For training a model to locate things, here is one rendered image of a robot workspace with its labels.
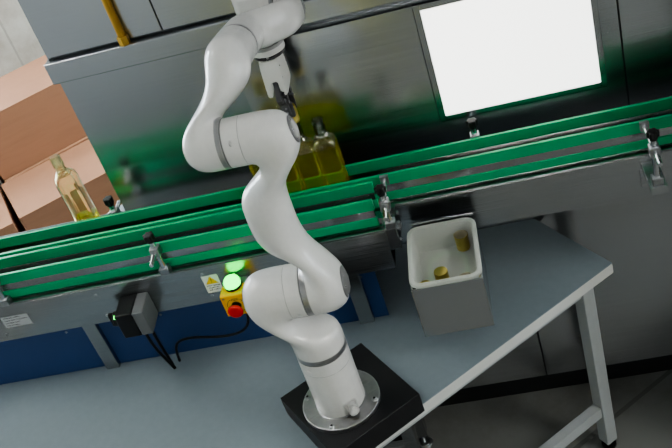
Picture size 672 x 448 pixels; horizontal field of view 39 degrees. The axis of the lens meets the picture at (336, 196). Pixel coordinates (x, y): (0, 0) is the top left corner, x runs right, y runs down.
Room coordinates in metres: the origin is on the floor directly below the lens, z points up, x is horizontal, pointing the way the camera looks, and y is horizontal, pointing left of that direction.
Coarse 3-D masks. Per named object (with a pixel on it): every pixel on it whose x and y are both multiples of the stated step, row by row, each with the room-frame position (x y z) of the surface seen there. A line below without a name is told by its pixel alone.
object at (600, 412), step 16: (592, 288) 1.85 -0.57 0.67; (576, 304) 1.86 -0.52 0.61; (592, 304) 1.84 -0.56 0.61; (592, 320) 1.84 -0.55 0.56; (528, 336) 1.76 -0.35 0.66; (592, 336) 1.84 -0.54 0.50; (592, 352) 1.83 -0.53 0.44; (592, 368) 1.84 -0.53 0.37; (464, 384) 1.68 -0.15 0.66; (592, 384) 1.86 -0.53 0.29; (608, 384) 1.85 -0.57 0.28; (592, 400) 1.87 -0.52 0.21; (608, 400) 1.84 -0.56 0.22; (592, 416) 1.82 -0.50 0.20; (608, 416) 1.84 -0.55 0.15; (400, 432) 1.60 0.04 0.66; (560, 432) 1.80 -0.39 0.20; (576, 432) 1.80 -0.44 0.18; (608, 432) 1.84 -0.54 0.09
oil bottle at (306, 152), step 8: (304, 144) 2.05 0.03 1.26; (312, 144) 2.06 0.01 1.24; (304, 152) 2.04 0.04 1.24; (312, 152) 2.04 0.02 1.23; (296, 160) 2.05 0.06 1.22; (304, 160) 2.05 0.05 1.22; (312, 160) 2.04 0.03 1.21; (304, 168) 2.05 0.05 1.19; (312, 168) 2.04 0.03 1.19; (304, 176) 2.05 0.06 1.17; (312, 176) 2.04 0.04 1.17; (320, 176) 2.04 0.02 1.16; (304, 184) 2.05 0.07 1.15; (312, 184) 2.05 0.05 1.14; (320, 184) 2.04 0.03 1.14
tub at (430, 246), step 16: (432, 224) 1.89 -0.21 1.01; (448, 224) 1.88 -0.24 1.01; (464, 224) 1.87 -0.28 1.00; (416, 240) 1.89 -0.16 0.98; (432, 240) 1.89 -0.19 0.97; (448, 240) 1.88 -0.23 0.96; (416, 256) 1.84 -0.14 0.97; (432, 256) 1.86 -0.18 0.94; (448, 256) 1.84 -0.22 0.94; (464, 256) 1.82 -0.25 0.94; (480, 256) 1.73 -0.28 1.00; (416, 272) 1.77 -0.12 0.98; (432, 272) 1.80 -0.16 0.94; (448, 272) 1.78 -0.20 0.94; (464, 272) 1.76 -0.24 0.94; (480, 272) 1.67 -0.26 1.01; (416, 288) 1.69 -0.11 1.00
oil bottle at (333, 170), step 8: (328, 136) 2.05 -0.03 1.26; (320, 144) 2.04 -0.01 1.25; (328, 144) 2.03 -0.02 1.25; (336, 144) 2.05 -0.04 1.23; (320, 152) 2.03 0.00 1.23; (328, 152) 2.03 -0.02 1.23; (336, 152) 2.03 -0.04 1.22; (320, 160) 2.04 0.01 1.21; (328, 160) 2.03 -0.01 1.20; (336, 160) 2.03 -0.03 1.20; (320, 168) 2.04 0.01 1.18; (328, 168) 2.03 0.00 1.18; (336, 168) 2.03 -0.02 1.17; (344, 168) 2.05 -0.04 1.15; (328, 176) 2.04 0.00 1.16; (336, 176) 2.03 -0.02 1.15; (344, 176) 2.03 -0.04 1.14; (328, 184) 2.04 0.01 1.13
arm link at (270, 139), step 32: (224, 128) 1.62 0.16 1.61; (256, 128) 1.59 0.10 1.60; (288, 128) 1.59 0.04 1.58; (256, 160) 1.58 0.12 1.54; (288, 160) 1.57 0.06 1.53; (256, 192) 1.59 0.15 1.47; (256, 224) 1.59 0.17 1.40; (288, 224) 1.59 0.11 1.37; (288, 256) 1.57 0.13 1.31; (320, 256) 1.59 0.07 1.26; (320, 288) 1.55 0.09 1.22
